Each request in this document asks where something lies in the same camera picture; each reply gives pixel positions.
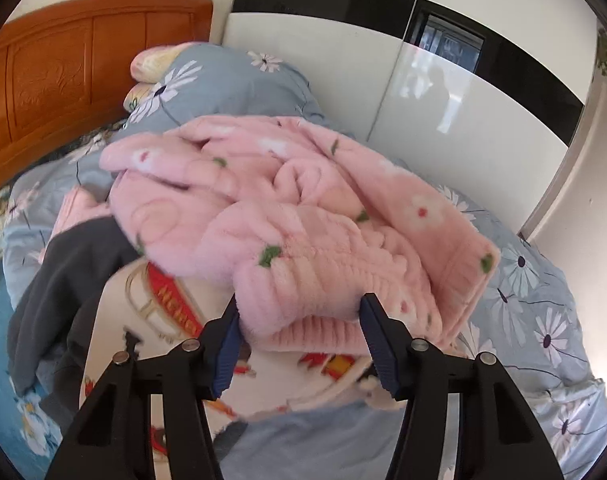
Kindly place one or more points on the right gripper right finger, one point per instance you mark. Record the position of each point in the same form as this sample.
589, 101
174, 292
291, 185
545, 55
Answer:
499, 436

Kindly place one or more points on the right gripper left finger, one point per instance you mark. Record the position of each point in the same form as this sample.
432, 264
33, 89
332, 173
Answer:
111, 436

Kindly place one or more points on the pink fleece floral garment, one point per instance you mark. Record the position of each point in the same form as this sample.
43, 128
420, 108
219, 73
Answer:
301, 222

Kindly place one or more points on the grey-blue daisy quilt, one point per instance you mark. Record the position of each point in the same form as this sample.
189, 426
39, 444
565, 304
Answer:
527, 316

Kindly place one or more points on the dark grey garment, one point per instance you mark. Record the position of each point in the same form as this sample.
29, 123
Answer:
78, 262

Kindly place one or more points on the cream cartoon car garment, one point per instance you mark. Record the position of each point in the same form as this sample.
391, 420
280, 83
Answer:
152, 313

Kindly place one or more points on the white black-striped wardrobe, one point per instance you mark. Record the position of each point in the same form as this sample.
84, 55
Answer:
481, 95

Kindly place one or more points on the orange wooden headboard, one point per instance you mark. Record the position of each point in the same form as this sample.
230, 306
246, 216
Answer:
65, 69

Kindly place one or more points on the pink floral pillow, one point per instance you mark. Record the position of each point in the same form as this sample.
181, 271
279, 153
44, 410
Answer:
147, 68

